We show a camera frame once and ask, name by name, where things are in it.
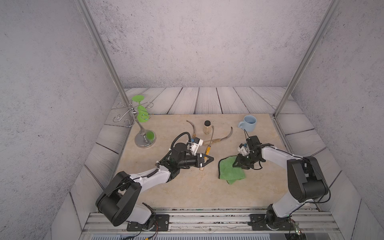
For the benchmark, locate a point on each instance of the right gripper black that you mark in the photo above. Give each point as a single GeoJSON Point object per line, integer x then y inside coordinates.
{"type": "Point", "coordinates": [240, 163]}

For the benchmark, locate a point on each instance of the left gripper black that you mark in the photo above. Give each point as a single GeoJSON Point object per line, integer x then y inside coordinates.
{"type": "Point", "coordinates": [199, 160]}

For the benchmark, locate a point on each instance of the green microfiber rag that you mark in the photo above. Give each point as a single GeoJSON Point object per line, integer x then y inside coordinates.
{"type": "Point", "coordinates": [228, 173]}

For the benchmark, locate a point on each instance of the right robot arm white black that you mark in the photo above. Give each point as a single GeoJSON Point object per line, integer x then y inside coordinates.
{"type": "Point", "coordinates": [306, 182]}

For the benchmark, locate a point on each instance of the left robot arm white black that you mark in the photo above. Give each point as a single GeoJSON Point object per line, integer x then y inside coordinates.
{"type": "Point", "coordinates": [118, 202]}

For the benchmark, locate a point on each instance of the small jar black lid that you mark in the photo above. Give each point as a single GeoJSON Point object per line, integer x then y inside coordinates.
{"type": "Point", "coordinates": [207, 127]}

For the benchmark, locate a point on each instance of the light blue ceramic mug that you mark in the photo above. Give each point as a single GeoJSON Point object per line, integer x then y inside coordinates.
{"type": "Point", "coordinates": [248, 124]}

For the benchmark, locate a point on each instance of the silver metal glass rack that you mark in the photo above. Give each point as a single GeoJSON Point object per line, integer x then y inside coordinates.
{"type": "Point", "coordinates": [138, 115]}

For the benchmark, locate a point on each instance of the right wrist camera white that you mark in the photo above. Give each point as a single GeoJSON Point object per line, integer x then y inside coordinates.
{"type": "Point", "coordinates": [243, 149]}

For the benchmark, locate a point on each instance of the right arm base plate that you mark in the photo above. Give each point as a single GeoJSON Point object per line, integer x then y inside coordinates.
{"type": "Point", "coordinates": [258, 222]}

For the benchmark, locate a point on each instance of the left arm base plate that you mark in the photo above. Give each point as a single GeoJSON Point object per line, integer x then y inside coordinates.
{"type": "Point", "coordinates": [156, 222]}

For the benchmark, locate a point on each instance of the aluminium rail frame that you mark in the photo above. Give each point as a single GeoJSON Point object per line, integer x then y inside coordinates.
{"type": "Point", "coordinates": [219, 223]}

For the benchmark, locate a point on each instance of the right aluminium corner post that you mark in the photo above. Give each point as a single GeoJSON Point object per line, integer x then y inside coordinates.
{"type": "Point", "coordinates": [315, 41]}

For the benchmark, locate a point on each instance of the aluminium corner post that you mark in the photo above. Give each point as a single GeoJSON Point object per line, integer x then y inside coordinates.
{"type": "Point", "coordinates": [86, 14]}
{"type": "Point", "coordinates": [315, 41]}

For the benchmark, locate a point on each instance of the left aluminium corner post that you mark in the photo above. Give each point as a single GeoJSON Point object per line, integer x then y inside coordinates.
{"type": "Point", "coordinates": [86, 14]}

